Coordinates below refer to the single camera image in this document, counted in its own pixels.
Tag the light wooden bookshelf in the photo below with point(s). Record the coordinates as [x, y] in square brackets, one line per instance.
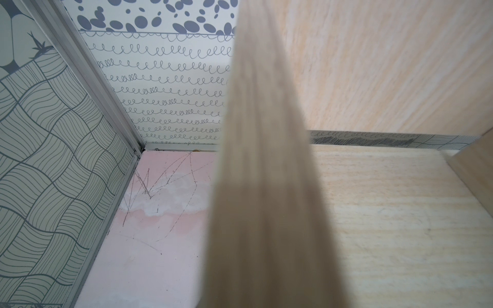
[297, 225]

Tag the pink floral table mat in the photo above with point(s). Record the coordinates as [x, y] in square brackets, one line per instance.
[153, 252]

